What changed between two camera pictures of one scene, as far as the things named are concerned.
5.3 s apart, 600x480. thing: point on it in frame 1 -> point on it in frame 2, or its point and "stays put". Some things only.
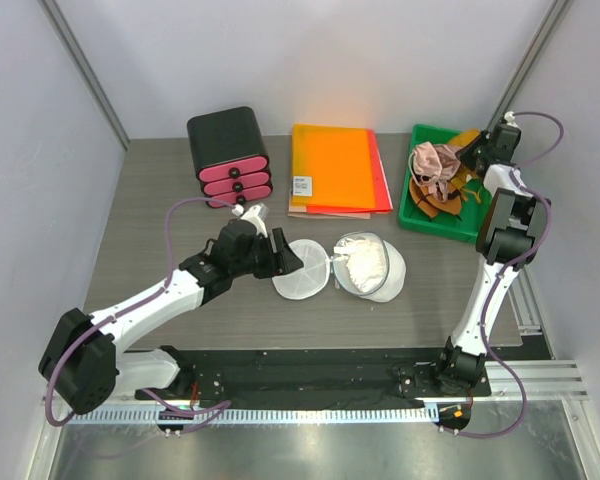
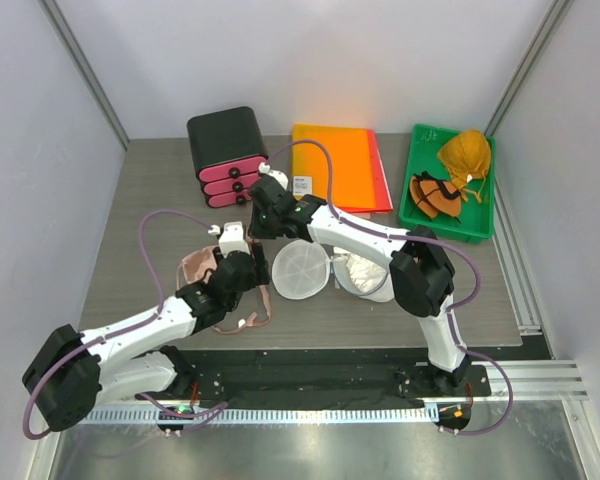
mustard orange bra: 425,197 stays put
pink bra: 432,166 -> 194,267
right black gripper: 463,154 -> 257,231
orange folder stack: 337,173 stays put
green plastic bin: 448,226 stays put
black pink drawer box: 230,156 stays put
